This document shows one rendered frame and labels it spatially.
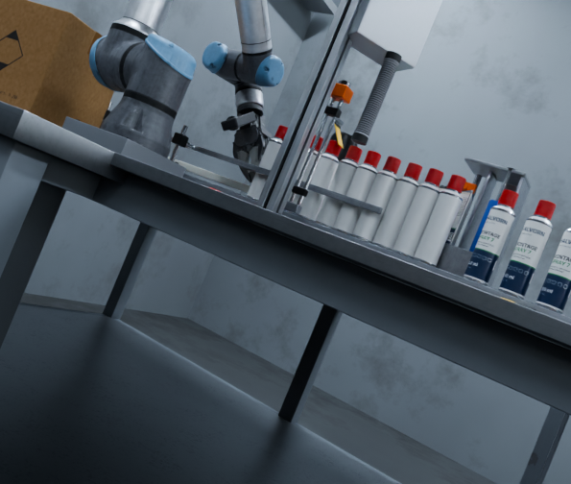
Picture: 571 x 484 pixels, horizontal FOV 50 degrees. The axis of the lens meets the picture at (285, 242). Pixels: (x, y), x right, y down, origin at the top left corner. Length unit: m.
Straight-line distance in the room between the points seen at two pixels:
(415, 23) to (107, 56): 0.69
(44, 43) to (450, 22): 3.53
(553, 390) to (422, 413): 3.43
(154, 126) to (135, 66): 0.13
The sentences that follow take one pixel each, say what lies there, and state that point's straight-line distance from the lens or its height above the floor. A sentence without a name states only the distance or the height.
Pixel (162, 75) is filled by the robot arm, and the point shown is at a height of 1.03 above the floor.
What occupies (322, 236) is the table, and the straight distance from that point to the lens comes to 0.72.
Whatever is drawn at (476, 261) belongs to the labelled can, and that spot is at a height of 0.92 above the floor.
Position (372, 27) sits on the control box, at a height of 1.31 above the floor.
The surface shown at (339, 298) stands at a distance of 0.74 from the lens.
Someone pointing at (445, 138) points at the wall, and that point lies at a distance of 4.36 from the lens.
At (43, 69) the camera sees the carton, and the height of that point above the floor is 0.97.
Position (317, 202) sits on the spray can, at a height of 0.93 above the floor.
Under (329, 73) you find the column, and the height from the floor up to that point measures 1.19.
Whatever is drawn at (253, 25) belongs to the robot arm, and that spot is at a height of 1.25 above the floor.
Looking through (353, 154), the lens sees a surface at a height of 1.07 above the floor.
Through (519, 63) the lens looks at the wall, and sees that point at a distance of 4.48.
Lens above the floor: 0.79
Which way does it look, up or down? 1 degrees up
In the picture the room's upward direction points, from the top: 22 degrees clockwise
